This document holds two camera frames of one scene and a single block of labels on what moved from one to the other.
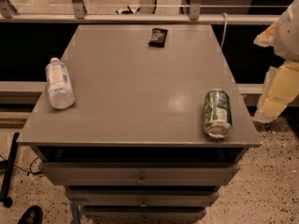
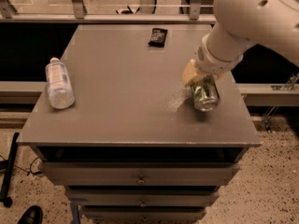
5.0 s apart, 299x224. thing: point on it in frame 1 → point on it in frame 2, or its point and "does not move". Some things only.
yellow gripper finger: (266, 38) → (213, 58)
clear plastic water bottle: (61, 93) does not move
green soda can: (217, 119) → (206, 93)
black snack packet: (158, 37) does not move
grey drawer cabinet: (133, 147) does not move
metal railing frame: (9, 17) does not move
